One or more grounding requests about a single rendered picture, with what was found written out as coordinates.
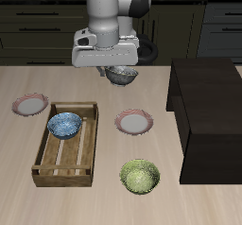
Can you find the blue bowl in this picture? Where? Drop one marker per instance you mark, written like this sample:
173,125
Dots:
64,126

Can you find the dark kitchen cupboards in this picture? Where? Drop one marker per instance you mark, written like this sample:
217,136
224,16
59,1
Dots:
38,20

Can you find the green bowl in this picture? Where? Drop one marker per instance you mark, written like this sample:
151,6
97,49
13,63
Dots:
140,176

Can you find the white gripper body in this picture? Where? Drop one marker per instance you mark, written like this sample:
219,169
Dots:
107,56

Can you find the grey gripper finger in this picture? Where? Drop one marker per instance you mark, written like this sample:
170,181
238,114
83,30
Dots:
101,71

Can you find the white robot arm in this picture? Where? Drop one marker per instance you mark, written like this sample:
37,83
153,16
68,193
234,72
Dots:
103,11

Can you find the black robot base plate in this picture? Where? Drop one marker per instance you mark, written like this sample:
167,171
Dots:
148,50

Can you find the dark wooden cabinet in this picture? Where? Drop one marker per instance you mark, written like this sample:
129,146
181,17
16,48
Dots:
211,121

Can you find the black bowl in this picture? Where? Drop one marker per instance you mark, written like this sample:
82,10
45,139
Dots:
121,75

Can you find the white plate with red rim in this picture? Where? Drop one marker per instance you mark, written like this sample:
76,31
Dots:
134,122
30,105

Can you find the wooden slat tray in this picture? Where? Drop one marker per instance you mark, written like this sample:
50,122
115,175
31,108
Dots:
67,154

